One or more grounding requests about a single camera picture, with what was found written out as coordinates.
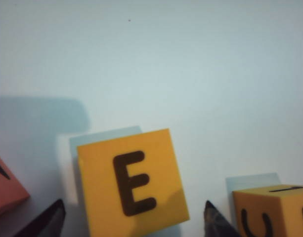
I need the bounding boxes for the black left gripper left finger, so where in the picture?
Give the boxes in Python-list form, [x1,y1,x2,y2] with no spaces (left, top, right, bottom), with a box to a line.
[14,198,67,237]

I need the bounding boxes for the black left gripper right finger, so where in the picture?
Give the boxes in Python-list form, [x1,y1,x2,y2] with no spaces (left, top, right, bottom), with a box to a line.
[204,199,242,237]

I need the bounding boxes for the orange-red block letter M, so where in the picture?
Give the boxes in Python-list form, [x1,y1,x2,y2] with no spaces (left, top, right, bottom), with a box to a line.
[0,150,31,222]

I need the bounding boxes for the yellow block letter P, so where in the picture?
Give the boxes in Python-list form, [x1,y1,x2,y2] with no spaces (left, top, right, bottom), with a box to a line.
[232,184,303,237]

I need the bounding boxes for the yellow block letter E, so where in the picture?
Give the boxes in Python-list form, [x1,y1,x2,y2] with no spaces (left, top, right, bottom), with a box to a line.
[76,128,191,237]

